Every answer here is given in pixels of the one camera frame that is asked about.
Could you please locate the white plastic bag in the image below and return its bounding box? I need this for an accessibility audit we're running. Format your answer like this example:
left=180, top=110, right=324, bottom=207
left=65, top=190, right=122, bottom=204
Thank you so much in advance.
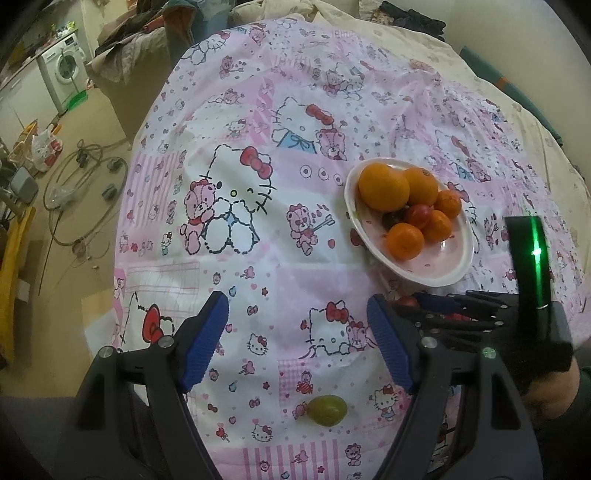
left=30, top=124, right=64, bottom=172

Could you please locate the small tangerine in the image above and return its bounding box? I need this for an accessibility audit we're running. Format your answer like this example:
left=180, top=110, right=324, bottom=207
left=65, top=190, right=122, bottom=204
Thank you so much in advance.
left=422, top=210, right=454, bottom=244
left=434, top=189, right=463, bottom=219
left=387, top=222, right=424, bottom=261

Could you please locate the green basket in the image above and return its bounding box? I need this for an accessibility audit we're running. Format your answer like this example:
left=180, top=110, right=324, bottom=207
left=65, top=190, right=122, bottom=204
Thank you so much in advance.
left=58, top=90, right=88, bottom=112

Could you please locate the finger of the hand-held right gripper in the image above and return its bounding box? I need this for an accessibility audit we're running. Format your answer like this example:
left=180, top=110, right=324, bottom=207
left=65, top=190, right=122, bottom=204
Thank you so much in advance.
left=405, top=314, right=506, bottom=346
left=413, top=291, right=506, bottom=315

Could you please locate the pile of clothes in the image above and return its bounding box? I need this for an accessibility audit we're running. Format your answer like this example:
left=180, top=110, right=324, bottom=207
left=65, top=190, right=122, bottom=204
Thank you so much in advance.
left=95, top=0, right=232, bottom=84

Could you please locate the medium orange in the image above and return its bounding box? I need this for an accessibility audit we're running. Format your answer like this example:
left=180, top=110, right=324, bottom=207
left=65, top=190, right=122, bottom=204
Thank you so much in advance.
left=403, top=167, right=439, bottom=207

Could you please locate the cardboard box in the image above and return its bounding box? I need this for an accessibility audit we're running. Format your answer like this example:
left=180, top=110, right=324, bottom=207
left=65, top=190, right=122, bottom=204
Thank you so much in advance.
left=88, top=51, right=185, bottom=149

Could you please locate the white washing machine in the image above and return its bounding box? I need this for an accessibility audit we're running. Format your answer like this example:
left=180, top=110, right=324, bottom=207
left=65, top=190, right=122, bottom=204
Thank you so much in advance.
left=36, top=32, right=88, bottom=114

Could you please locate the yellow board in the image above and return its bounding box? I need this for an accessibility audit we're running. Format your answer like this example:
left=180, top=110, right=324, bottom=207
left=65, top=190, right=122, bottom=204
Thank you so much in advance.
left=0, top=207, right=36, bottom=366

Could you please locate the large orange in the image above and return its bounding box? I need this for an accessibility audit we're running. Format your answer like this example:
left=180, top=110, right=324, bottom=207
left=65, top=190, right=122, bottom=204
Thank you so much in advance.
left=358, top=162, right=411, bottom=212

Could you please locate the pink white plate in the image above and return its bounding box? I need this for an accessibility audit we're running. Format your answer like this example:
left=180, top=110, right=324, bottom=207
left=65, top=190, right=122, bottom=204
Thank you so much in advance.
left=344, top=158, right=475, bottom=287

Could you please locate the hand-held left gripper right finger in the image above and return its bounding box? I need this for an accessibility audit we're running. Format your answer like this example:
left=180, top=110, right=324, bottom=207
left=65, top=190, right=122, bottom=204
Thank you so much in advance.
left=366, top=294, right=543, bottom=480

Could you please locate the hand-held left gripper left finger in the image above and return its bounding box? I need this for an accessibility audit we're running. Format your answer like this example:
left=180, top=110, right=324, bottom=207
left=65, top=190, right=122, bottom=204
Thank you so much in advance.
left=76, top=291, right=230, bottom=480

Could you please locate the dark cloth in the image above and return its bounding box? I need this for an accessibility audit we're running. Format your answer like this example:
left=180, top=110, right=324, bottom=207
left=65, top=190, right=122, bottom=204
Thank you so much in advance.
left=374, top=0, right=447, bottom=36

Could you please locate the person's right forearm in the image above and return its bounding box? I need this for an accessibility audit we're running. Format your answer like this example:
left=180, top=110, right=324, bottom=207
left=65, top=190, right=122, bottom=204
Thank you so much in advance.
left=533, top=364, right=589, bottom=435

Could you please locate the coiled hose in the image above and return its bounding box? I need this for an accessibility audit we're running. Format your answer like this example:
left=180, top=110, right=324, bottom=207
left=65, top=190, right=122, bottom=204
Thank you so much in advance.
left=43, top=140, right=130, bottom=246

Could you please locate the grey box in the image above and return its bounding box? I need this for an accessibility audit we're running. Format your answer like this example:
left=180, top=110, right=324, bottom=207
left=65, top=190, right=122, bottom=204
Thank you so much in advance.
left=11, top=167, right=40, bottom=202

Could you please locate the pink cartoon printed blanket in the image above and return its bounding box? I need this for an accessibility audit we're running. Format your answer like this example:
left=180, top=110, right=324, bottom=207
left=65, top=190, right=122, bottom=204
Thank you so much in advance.
left=111, top=16, right=578, bottom=480

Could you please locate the person's right hand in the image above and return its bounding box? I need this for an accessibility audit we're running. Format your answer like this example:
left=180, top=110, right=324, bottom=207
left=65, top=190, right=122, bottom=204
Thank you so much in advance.
left=524, top=357, right=581, bottom=418

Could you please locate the small red fruit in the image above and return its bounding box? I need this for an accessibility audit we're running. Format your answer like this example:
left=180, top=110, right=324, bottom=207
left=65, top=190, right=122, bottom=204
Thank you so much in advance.
left=405, top=204, right=432, bottom=230

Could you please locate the green grape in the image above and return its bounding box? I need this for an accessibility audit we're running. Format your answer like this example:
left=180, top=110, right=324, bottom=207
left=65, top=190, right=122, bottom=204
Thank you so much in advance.
left=306, top=394, right=348, bottom=426

